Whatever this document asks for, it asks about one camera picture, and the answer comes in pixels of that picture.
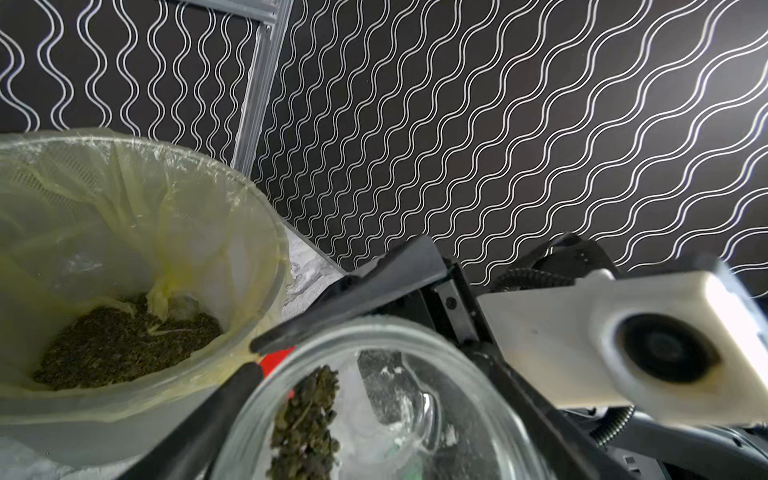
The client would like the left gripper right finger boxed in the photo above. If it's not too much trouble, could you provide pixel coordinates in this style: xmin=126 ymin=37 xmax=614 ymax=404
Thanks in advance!
xmin=467 ymin=347 xmax=633 ymax=479

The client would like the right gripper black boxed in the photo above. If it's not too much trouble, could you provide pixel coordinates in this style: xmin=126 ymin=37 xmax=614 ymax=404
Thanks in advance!
xmin=250 ymin=236 xmax=498 ymax=356

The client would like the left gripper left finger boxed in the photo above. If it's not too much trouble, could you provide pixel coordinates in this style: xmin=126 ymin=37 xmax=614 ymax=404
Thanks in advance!
xmin=121 ymin=363 xmax=264 ymax=479

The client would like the jar with cream lid back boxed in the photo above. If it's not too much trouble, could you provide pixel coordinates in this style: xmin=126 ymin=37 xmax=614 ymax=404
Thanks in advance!
xmin=212 ymin=316 xmax=552 ymax=479

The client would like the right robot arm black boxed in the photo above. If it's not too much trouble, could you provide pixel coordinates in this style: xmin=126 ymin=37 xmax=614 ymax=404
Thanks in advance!
xmin=433 ymin=256 xmax=767 ymax=479

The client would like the trash bin with yellow bag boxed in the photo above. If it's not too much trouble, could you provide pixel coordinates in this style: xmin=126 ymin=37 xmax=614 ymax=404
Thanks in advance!
xmin=1 ymin=129 xmax=290 ymax=467

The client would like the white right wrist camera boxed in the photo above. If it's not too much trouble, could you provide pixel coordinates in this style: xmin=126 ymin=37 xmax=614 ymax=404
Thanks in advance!
xmin=479 ymin=271 xmax=767 ymax=426

